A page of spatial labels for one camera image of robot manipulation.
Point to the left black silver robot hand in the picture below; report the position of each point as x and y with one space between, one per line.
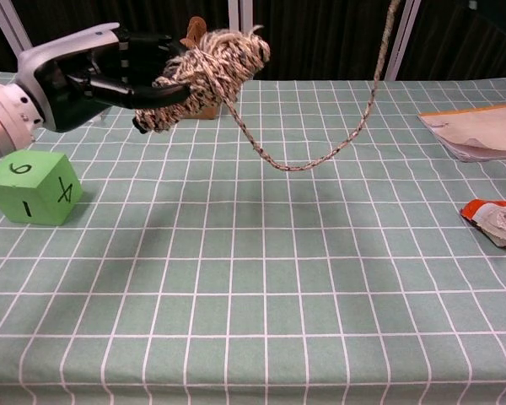
67 63

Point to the green numbered foam cube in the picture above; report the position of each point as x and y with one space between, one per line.
29 192

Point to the green checked tablecloth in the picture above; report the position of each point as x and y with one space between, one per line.
253 295

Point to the yellow spined paper notebook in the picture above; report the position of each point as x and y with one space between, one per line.
476 131

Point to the orange white snack wrapper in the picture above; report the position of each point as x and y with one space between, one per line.
497 221

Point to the white partition post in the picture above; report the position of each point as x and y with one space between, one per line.
240 14
14 29
405 42

